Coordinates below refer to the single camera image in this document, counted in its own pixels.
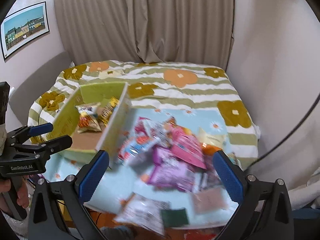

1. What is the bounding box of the black cable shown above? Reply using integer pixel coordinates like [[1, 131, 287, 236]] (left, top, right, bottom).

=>
[[247, 89, 320, 170]]

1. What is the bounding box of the orange white snack bag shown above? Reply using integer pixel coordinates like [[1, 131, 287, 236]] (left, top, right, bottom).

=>
[[76, 102, 101, 133]]

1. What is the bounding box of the dark green small packet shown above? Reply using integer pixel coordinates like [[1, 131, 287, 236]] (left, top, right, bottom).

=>
[[161, 209, 189, 228]]

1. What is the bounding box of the purple snack bag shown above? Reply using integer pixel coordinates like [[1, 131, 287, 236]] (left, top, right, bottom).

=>
[[147, 146, 196, 192]]

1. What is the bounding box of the cream orange cake bag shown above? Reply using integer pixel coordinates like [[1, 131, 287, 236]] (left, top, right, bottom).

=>
[[197, 128, 227, 156]]

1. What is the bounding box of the framed building picture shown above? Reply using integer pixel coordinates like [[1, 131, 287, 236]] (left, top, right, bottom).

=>
[[1, 1, 50, 60]]

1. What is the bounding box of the striped flower blanket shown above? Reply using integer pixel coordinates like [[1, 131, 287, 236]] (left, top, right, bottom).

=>
[[28, 60, 258, 167]]

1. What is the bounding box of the yellow black snack bag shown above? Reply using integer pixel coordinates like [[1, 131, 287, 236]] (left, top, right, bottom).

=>
[[99, 97, 119, 127]]

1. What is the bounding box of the light blue daisy tablecloth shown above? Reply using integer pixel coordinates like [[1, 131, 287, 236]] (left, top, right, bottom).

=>
[[43, 107, 239, 229]]

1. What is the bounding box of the green cardboard snack box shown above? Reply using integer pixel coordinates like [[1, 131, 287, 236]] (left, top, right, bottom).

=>
[[41, 82, 130, 163]]

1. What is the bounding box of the white black patterned bag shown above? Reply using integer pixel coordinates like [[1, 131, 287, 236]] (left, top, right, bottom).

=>
[[114, 193, 170, 236]]

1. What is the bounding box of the blue white snack bag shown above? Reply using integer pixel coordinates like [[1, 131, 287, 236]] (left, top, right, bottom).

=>
[[118, 135, 161, 167]]

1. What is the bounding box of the beige curtain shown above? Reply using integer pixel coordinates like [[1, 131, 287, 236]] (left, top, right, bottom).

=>
[[54, 0, 234, 68]]

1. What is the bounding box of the left hand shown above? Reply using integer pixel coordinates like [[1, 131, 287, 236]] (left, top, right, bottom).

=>
[[0, 177, 30, 214]]

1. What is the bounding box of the pink strawberry snack bag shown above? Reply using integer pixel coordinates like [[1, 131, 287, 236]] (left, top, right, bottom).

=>
[[171, 126, 206, 170]]

